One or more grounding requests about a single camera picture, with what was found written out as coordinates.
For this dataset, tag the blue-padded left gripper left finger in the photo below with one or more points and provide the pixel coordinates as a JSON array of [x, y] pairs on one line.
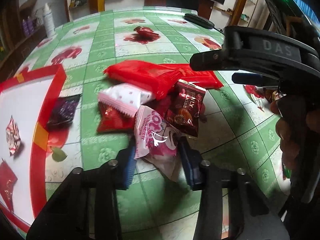
[[126, 166]]

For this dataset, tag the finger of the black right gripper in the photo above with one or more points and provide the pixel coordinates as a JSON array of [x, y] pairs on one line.
[[253, 79], [209, 60]]

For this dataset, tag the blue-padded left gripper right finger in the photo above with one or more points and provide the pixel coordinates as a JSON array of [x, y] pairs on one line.
[[191, 159]]

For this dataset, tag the long red snack pack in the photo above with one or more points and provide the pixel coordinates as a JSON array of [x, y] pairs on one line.
[[204, 79], [156, 78]]

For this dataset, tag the dark purple snack packet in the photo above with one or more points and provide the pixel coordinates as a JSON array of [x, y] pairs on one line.
[[63, 112]]

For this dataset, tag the person's right hand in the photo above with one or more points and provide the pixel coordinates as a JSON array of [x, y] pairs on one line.
[[298, 129]]

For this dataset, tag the black remote control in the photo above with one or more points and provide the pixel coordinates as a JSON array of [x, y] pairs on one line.
[[198, 20]]

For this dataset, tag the shiny red snack packet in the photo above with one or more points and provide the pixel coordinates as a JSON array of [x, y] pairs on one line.
[[113, 120]]

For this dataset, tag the dark red honey snack packet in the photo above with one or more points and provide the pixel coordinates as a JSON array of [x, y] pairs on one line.
[[185, 107]]

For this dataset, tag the green fruit pattern tablecloth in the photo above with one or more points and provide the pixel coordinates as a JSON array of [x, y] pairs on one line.
[[235, 127]]

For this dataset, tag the white pink dotted snack packet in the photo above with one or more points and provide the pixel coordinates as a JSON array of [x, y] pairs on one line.
[[125, 98]]

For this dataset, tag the red white patterned candy packet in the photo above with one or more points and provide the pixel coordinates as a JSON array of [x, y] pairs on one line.
[[13, 137]]

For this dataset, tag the red shallow cardboard box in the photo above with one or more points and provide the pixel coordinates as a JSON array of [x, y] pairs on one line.
[[29, 98]]

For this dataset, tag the red foil packet in box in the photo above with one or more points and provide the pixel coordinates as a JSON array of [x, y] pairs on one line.
[[8, 180]]

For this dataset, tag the white spray bottle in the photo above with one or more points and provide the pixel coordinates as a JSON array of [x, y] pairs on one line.
[[48, 21]]

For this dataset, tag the purple bottle left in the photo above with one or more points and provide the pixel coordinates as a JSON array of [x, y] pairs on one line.
[[25, 28]]

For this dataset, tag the purple bottle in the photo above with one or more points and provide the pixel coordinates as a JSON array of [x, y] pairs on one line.
[[30, 25], [25, 28]]

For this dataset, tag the purple bottle right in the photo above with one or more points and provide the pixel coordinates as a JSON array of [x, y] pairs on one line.
[[30, 25]]

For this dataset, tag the dark wooden cabinet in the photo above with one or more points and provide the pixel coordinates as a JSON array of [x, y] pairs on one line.
[[18, 44]]

